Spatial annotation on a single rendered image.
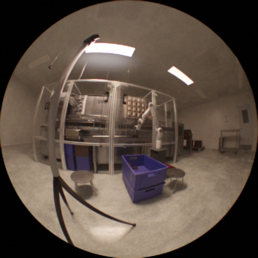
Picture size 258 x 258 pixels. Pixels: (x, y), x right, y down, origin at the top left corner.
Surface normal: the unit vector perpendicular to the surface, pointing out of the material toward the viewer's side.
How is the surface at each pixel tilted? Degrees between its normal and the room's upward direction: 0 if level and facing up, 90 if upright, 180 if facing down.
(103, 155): 90
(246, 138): 90
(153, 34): 180
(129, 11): 180
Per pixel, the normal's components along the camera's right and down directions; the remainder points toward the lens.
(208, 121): -0.96, -0.05
